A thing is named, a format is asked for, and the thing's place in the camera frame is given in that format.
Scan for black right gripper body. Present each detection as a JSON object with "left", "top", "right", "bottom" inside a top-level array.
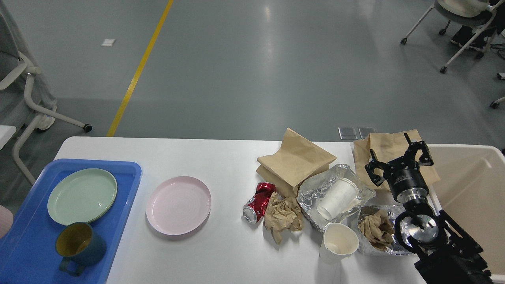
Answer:
[{"left": 381, "top": 157, "right": 429, "bottom": 203}]

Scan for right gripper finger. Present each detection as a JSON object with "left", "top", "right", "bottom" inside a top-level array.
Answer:
[
  {"left": 404, "top": 133, "right": 434, "bottom": 166},
  {"left": 365, "top": 149, "right": 389, "bottom": 187}
]

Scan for pink plate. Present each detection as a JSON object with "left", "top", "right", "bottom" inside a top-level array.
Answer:
[{"left": 146, "top": 176, "right": 212, "bottom": 236}]

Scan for pink mug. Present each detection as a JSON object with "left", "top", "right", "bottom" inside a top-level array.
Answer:
[{"left": 0, "top": 205, "right": 14, "bottom": 238}]

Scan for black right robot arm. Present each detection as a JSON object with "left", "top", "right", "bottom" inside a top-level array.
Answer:
[{"left": 365, "top": 133, "right": 493, "bottom": 284}]

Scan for brown paper bag right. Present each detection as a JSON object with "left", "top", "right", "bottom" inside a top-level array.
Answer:
[{"left": 353, "top": 129, "right": 441, "bottom": 192}]

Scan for aluminium foil sheet lower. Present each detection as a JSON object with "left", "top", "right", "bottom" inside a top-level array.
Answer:
[{"left": 349, "top": 205, "right": 413, "bottom": 256}]

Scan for aluminium foil sheet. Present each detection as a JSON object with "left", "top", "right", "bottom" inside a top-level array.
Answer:
[
  {"left": 296, "top": 164, "right": 376, "bottom": 232},
  {"left": 349, "top": 205, "right": 413, "bottom": 256}
]

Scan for white paper cup lying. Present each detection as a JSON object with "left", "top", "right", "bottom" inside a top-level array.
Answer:
[{"left": 317, "top": 178, "right": 359, "bottom": 220}]

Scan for crumpled brown paper on foil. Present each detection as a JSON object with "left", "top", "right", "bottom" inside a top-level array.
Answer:
[{"left": 357, "top": 210, "right": 395, "bottom": 251}]

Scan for metal floor socket plates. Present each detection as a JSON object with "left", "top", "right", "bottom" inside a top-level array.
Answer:
[{"left": 338, "top": 127, "right": 376, "bottom": 140}]

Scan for beige plastic bin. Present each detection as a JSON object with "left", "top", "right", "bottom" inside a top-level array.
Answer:
[{"left": 429, "top": 144, "right": 505, "bottom": 284}]

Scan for white paper cup upright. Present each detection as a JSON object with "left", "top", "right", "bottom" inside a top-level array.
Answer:
[{"left": 319, "top": 223, "right": 359, "bottom": 264}]

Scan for white chair base far right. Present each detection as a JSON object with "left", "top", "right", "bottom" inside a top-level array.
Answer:
[{"left": 489, "top": 72, "right": 505, "bottom": 108}]

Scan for folded brown paper bag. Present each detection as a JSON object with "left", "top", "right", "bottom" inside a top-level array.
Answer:
[{"left": 256, "top": 128, "right": 336, "bottom": 198}]

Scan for crushed red soda can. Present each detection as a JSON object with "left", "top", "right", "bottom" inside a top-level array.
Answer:
[{"left": 242, "top": 182, "right": 277, "bottom": 224}]

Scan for person in black seated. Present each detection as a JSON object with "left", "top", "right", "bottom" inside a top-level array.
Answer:
[{"left": 450, "top": 0, "right": 505, "bottom": 54}]

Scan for white chair right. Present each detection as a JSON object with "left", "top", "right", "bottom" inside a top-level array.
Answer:
[{"left": 400, "top": 0, "right": 504, "bottom": 74}]

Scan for green plate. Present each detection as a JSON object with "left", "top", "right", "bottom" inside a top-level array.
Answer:
[{"left": 47, "top": 168, "right": 118, "bottom": 225}]

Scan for dark blue mug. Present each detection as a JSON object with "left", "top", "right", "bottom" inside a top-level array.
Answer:
[{"left": 55, "top": 222, "right": 107, "bottom": 277}]

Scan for blue plastic tray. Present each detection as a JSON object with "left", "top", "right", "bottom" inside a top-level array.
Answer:
[{"left": 0, "top": 159, "right": 141, "bottom": 284}]

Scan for grey office chair left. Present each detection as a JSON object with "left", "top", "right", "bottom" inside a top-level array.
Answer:
[{"left": 1, "top": 2, "right": 92, "bottom": 185}]

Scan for white side table corner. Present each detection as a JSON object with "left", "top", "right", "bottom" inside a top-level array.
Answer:
[{"left": 0, "top": 125, "right": 17, "bottom": 149}]

